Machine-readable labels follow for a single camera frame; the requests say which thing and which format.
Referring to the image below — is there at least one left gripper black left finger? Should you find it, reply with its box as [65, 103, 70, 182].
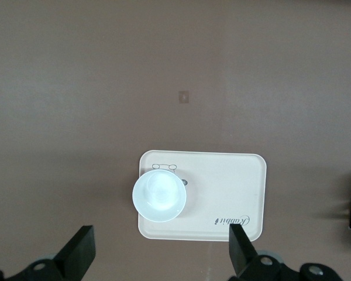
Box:
[54, 225, 97, 281]

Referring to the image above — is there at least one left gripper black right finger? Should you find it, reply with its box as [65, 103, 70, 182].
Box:
[228, 224, 259, 277]

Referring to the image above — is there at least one beige tray with rabbit print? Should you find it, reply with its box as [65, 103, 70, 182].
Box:
[137, 149, 267, 242]

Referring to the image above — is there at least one white footed bowl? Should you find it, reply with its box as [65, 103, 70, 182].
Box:
[132, 170, 188, 223]

